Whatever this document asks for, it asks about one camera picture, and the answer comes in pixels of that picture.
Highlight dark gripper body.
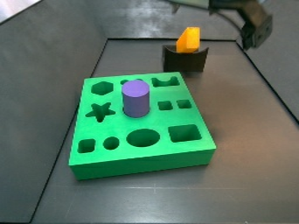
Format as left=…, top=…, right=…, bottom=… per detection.
left=209, top=0, right=272, bottom=50

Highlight purple cylinder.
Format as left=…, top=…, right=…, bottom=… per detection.
left=121, top=80, right=149, bottom=118

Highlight yellow rectangular block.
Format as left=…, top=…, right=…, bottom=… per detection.
left=176, top=27, right=200, bottom=53

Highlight black curved fixture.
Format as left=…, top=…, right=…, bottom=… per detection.
left=162, top=45, right=209, bottom=73

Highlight green shape sorter board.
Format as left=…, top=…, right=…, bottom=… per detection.
left=69, top=73, right=216, bottom=180

